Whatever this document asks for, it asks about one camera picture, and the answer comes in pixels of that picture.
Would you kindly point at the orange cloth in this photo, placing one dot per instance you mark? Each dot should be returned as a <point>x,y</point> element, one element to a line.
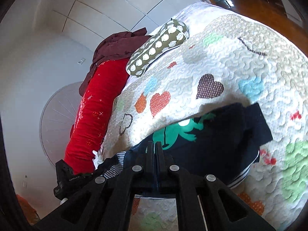
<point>27,209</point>

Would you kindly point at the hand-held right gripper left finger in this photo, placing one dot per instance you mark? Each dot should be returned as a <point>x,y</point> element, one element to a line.
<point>150,158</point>

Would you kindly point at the olive polka dot pillow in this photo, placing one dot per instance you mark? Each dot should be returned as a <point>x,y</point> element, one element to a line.
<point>158,45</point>

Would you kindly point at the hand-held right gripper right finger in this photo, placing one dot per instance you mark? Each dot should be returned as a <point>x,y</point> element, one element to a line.
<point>159,158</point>

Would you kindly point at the red bolster pillow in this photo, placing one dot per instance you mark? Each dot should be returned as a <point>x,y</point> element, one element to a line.
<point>96,105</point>

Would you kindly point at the maroon cloth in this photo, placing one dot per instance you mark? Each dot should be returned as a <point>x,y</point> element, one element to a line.
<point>113,45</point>

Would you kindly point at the dark navy frog print pants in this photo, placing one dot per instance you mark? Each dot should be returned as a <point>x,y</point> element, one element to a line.
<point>216,146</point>

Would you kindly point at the heart patterned quilt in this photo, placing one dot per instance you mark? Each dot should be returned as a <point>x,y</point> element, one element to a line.
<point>228,72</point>

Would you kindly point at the round white floor mat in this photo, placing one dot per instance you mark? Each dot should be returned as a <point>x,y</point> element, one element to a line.
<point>57,122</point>

